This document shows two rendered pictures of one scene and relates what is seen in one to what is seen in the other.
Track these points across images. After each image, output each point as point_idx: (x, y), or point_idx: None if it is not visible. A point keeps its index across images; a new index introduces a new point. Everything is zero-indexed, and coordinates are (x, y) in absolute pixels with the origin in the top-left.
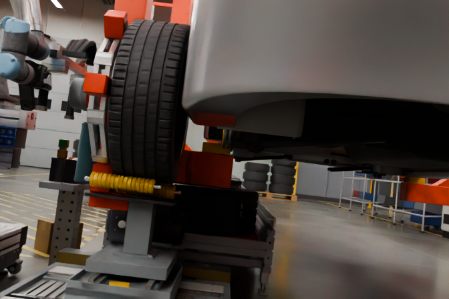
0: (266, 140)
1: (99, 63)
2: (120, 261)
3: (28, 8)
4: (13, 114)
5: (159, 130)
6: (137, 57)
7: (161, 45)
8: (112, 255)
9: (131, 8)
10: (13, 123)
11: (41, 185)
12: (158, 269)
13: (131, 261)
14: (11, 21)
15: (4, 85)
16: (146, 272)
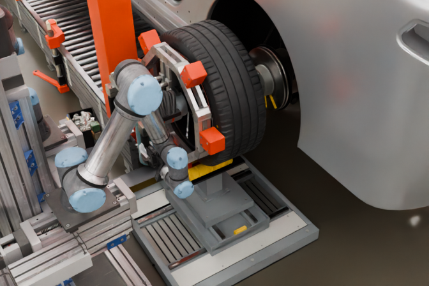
0: None
1: (202, 120)
2: (223, 211)
3: (159, 126)
4: (71, 144)
5: (254, 143)
6: (235, 108)
7: (246, 87)
8: (206, 204)
9: None
10: None
11: None
12: (248, 203)
13: (227, 205)
14: (179, 161)
15: (46, 124)
16: (242, 208)
